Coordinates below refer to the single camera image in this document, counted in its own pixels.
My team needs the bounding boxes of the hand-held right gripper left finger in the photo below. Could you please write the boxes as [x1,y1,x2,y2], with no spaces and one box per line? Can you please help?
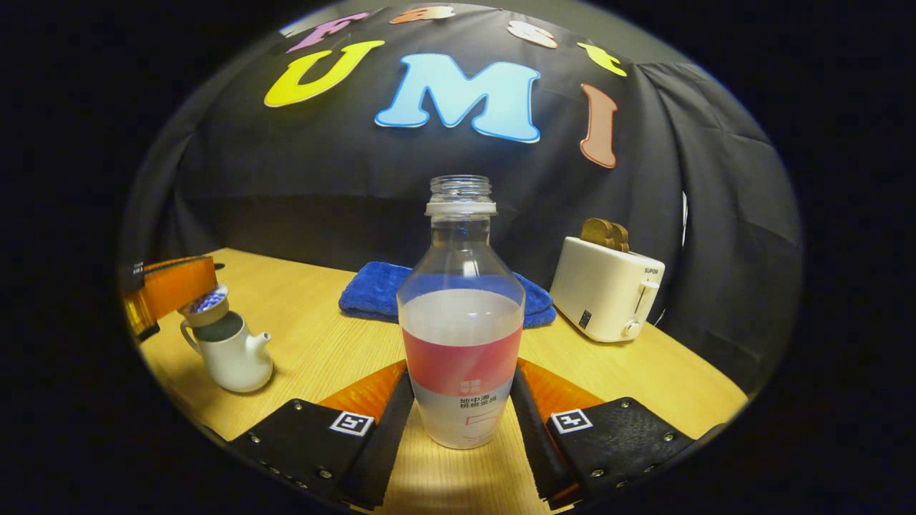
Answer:
[228,360,416,510]

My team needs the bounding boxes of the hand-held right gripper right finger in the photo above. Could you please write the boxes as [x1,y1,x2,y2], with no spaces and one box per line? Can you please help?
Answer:
[510,358,716,510]

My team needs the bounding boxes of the white teacup lid blue pattern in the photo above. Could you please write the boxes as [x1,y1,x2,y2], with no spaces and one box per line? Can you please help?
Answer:
[177,284,231,328]

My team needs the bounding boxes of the white teacup with spout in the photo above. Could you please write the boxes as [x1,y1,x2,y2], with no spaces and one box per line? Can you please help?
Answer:
[179,311,274,393]

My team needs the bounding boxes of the clear water bottle pink label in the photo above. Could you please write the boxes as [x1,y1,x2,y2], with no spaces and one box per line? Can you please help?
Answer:
[397,175,527,450]

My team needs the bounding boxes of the blue folded towel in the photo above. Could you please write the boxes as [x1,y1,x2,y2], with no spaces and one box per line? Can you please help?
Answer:
[338,261,557,328]

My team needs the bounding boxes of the white toaster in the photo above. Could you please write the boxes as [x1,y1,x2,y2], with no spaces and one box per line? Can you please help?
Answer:
[550,236,666,343]

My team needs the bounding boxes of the black backdrop cloth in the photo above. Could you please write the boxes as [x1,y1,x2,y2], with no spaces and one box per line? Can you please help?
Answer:
[122,4,804,394]

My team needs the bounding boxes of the brown bread slices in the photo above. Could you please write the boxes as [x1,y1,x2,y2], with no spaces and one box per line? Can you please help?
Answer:
[580,217,630,252]

